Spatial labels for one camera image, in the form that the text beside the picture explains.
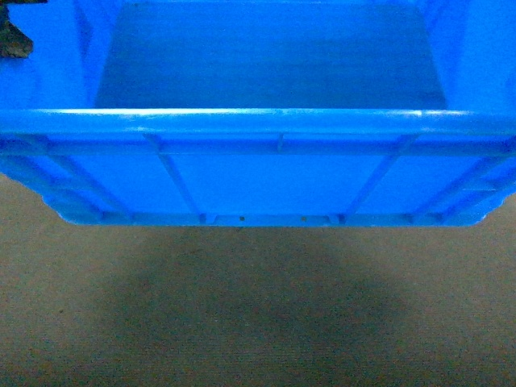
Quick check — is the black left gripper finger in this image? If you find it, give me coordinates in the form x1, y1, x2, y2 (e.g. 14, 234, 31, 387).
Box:
1, 0, 47, 59

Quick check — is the large blue plastic crate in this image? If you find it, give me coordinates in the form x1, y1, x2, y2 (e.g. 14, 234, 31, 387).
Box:
1, 1, 515, 227

